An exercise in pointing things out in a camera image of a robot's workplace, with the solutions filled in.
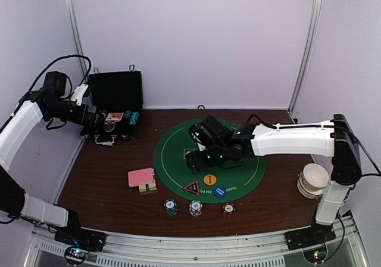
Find aluminium front rail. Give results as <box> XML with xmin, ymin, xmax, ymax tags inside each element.
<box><xmin>21</xmin><ymin>213</ymin><xmax>370</xmax><ymax>266</ymax></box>

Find triangular black red dealer button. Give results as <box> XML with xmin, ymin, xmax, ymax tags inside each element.
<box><xmin>183</xmin><ymin>181</ymin><xmax>200</xmax><ymax>195</ymax></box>

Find orange big blind button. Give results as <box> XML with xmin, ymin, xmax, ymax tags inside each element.
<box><xmin>203</xmin><ymin>174</ymin><xmax>217</xmax><ymax>186</ymax></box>

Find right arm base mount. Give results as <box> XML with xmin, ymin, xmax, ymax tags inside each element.
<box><xmin>285</xmin><ymin>228</ymin><xmax>336</xmax><ymax>265</ymax></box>

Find red-backed card deck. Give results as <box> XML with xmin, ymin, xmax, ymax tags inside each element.
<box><xmin>127</xmin><ymin>167</ymin><xmax>157</xmax><ymax>193</ymax></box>

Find blue small blind button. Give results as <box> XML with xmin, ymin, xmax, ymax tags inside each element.
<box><xmin>213</xmin><ymin>186</ymin><xmax>227</xmax><ymax>198</ymax></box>

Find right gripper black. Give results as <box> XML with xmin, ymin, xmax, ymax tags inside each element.
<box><xmin>188</xmin><ymin>143</ymin><xmax>230</xmax><ymax>173</ymax></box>

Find silver case handle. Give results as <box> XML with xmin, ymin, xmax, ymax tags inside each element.
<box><xmin>95</xmin><ymin>138</ymin><xmax>115</xmax><ymax>147</ymax></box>

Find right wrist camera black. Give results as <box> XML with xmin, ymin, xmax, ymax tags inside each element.
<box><xmin>188</xmin><ymin>115</ymin><xmax>233</xmax><ymax>147</ymax></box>

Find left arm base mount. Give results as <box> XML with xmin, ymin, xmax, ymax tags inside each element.
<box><xmin>54</xmin><ymin>229</ymin><xmax>107</xmax><ymax>266</ymax></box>

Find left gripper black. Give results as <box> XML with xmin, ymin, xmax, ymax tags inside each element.
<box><xmin>47</xmin><ymin>98</ymin><xmax>105</xmax><ymax>128</ymax></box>

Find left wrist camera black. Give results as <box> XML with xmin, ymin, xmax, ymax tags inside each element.
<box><xmin>43</xmin><ymin>71</ymin><xmax>68</xmax><ymax>97</ymax></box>

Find black poker chip case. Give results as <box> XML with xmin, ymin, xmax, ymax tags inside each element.
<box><xmin>80</xmin><ymin>70</ymin><xmax>143</xmax><ymax>140</ymax></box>

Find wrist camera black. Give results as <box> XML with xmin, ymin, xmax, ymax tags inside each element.
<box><xmin>188</xmin><ymin>115</ymin><xmax>233</xmax><ymax>147</ymax></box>
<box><xmin>43</xmin><ymin>71</ymin><xmax>68</xmax><ymax>97</ymax></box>

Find playing cards in case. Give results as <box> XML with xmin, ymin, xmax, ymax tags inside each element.
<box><xmin>105</xmin><ymin>113</ymin><xmax>124</xmax><ymax>122</ymax></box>

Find clear round dealer puck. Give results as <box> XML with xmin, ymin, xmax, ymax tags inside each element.
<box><xmin>103</xmin><ymin>122</ymin><xmax>115</xmax><ymax>133</ymax></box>

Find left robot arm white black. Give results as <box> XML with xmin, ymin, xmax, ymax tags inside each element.
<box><xmin>1</xmin><ymin>67</ymin><xmax>107</xmax><ymax>246</ymax></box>

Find blue green chip stack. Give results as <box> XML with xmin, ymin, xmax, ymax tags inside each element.
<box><xmin>164</xmin><ymin>199</ymin><xmax>179</xmax><ymax>216</ymax></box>

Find brown orange chip stack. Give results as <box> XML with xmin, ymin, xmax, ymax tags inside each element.
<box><xmin>223</xmin><ymin>203</ymin><xmax>235</xmax><ymax>218</ymax></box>

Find round green poker mat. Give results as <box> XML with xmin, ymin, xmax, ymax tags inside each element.
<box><xmin>154</xmin><ymin>119</ymin><xmax>266</xmax><ymax>204</ymax></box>

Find blue tan chip stack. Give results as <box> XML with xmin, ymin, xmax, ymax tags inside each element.
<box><xmin>189</xmin><ymin>200</ymin><xmax>203</xmax><ymax>217</ymax></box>

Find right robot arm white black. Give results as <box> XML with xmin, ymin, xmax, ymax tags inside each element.
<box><xmin>185</xmin><ymin>114</ymin><xmax>364</xmax><ymax>244</ymax></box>

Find teal chip row in case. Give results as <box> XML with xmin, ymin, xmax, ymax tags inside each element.
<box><xmin>123</xmin><ymin>110</ymin><xmax>140</xmax><ymax>125</ymax></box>

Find stacked white bowls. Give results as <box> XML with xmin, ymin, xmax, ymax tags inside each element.
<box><xmin>296</xmin><ymin>163</ymin><xmax>329</xmax><ymax>199</ymax></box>

